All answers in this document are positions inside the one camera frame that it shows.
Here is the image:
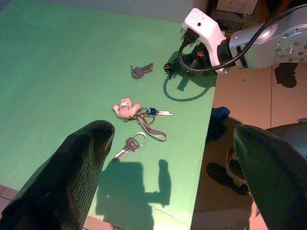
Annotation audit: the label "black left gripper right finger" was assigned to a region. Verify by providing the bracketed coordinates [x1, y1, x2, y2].
[233, 124, 307, 230]

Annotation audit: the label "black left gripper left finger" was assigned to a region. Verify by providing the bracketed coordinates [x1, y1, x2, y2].
[0, 119, 116, 230]

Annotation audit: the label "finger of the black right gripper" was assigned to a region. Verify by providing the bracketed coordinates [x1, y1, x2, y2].
[188, 59, 200, 77]
[164, 58, 184, 72]

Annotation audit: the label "white puppy charm key bunch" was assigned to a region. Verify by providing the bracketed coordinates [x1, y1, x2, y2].
[112, 97, 173, 142]

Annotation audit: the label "blue cloth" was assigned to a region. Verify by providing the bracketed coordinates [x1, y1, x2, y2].
[207, 106, 231, 142]

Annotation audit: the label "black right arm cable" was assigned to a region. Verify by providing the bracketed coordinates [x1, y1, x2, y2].
[178, 4, 307, 72]

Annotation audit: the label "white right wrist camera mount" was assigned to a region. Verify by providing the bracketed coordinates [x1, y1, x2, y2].
[181, 7, 232, 74]

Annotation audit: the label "grey keys on ring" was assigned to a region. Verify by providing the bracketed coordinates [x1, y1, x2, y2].
[130, 62, 154, 79]

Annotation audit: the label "black head key with ring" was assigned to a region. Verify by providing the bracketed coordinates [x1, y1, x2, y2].
[112, 131, 147, 160]

